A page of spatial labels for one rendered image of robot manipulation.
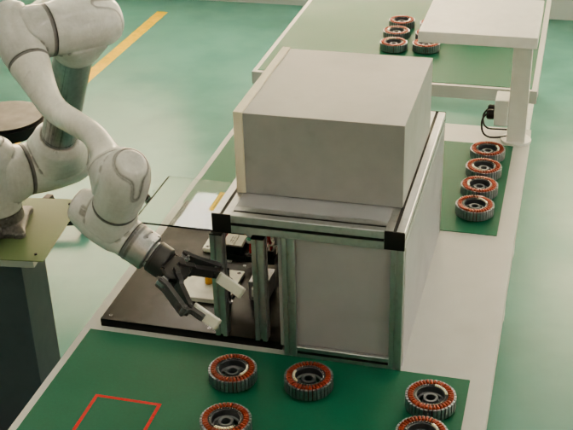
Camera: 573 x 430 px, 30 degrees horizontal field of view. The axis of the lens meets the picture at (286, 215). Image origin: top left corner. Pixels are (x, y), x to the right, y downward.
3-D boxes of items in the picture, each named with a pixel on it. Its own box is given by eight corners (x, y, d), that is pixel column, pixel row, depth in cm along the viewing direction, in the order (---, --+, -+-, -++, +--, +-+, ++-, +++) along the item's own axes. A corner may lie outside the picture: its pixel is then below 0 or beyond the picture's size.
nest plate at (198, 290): (171, 299, 274) (171, 294, 273) (191, 269, 287) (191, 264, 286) (228, 305, 270) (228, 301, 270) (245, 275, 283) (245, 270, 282)
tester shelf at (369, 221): (211, 230, 243) (211, 212, 241) (288, 114, 301) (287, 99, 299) (404, 252, 233) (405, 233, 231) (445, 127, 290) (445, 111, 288)
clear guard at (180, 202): (112, 241, 253) (110, 218, 251) (149, 194, 274) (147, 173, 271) (245, 255, 246) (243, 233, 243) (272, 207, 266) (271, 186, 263)
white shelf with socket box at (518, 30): (413, 168, 341) (418, 31, 319) (430, 123, 372) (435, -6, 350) (525, 178, 333) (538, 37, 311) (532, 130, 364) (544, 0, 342)
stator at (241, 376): (200, 387, 244) (199, 374, 242) (222, 360, 253) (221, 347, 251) (245, 398, 240) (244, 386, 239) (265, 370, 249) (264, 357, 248)
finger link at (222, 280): (214, 281, 243) (215, 280, 244) (240, 299, 243) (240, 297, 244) (219, 272, 242) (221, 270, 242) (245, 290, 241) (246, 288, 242)
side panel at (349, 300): (284, 355, 255) (280, 238, 239) (287, 348, 257) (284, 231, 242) (400, 371, 248) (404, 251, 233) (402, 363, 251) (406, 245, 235)
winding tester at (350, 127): (236, 192, 250) (232, 111, 240) (285, 119, 287) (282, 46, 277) (402, 209, 240) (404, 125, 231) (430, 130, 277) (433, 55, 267)
